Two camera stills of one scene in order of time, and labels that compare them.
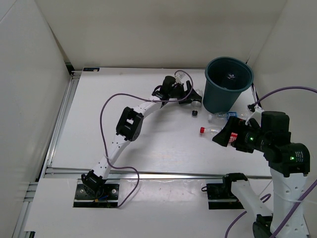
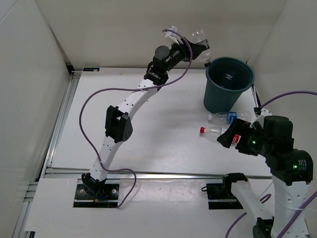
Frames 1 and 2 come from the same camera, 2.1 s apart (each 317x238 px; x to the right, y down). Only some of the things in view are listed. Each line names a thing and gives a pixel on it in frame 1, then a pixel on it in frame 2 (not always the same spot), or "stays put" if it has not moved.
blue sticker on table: [91, 69] stays put
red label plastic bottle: [210, 132] stays put
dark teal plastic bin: [226, 77] stays put
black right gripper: [222, 138] stays put
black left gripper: [185, 93] → [184, 50]
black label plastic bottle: [196, 104] → [197, 36]
